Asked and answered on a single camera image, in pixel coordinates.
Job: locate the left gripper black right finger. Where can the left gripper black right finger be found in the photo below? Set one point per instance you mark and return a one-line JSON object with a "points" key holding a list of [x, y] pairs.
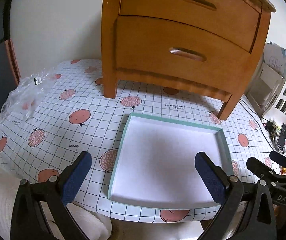
{"points": [[257, 220]]}

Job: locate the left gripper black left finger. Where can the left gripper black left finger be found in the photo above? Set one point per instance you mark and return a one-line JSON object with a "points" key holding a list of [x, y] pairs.
{"points": [[28, 218]]}

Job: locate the wooden drawer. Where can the wooden drawer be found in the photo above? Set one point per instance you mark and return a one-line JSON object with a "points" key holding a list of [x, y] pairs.
{"points": [[233, 20], [178, 50]]}

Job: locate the white side table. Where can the white side table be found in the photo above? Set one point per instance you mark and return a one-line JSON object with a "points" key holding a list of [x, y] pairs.
{"points": [[268, 77]]}

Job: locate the teal rimmed white tray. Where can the teal rimmed white tray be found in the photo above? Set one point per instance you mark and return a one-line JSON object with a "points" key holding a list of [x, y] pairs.
{"points": [[155, 163]]}

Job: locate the white grid pomegranate mat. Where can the white grid pomegranate mat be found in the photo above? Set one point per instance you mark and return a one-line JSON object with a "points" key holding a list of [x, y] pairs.
{"points": [[75, 116]]}

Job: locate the clear plastic bag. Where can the clear plastic bag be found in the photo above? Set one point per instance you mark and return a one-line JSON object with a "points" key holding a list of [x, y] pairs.
{"points": [[29, 93]]}

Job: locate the wooden nightstand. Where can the wooden nightstand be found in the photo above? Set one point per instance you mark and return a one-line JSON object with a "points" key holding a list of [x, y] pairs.
{"points": [[111, 10]]}

